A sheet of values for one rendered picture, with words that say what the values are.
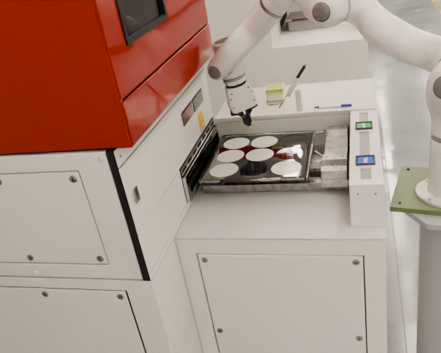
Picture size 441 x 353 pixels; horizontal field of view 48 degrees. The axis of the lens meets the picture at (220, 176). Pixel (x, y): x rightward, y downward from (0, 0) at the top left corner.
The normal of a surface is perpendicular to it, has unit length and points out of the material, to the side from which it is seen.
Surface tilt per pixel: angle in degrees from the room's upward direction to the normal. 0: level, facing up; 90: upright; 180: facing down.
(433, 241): 90
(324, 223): 0
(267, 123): 90
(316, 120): 90
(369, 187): 90
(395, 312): 0
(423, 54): 111
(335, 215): 0
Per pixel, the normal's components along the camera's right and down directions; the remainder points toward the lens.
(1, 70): -0.22, 0.48
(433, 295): -0.72, 0.42
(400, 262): -0.16, -0.87
